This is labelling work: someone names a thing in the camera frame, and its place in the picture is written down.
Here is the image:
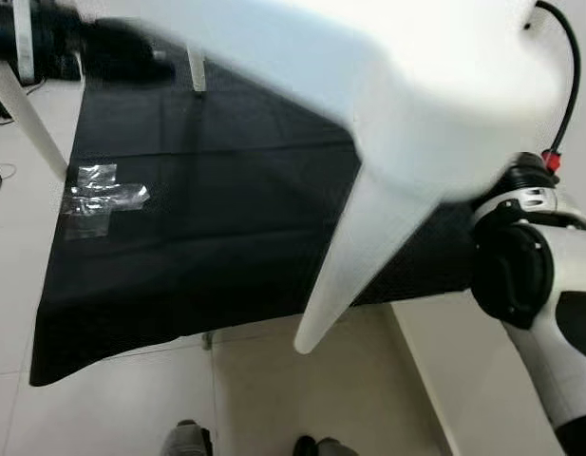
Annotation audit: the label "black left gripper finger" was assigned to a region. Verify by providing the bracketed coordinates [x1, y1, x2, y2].
[84, 24, 177, 84]

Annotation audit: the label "white plastic children table top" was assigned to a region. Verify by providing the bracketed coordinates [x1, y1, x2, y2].
[74, 0, 564, 205]

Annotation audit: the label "clear plastic wrap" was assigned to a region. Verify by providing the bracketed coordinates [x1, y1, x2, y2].
[63, 163, 151, 240]

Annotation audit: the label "black tablecloth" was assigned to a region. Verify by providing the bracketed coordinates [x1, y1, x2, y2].
[28, 52, 493, 389]

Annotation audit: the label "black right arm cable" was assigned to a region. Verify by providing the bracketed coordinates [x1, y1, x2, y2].
[532, 0, 583, 177]

